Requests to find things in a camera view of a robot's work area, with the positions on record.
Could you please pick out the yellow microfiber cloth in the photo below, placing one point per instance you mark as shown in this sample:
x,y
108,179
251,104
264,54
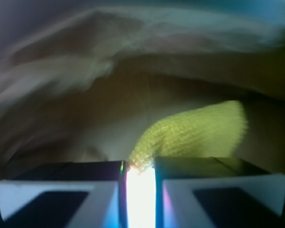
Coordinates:
x,y
213,130

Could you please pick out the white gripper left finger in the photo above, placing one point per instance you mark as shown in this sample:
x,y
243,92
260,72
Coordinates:
x,y
66,195

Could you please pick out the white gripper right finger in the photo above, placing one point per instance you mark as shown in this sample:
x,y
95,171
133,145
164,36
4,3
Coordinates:
x,y
217,193

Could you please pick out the brown paper bag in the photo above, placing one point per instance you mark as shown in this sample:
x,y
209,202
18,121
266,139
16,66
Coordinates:
x,y
88,85

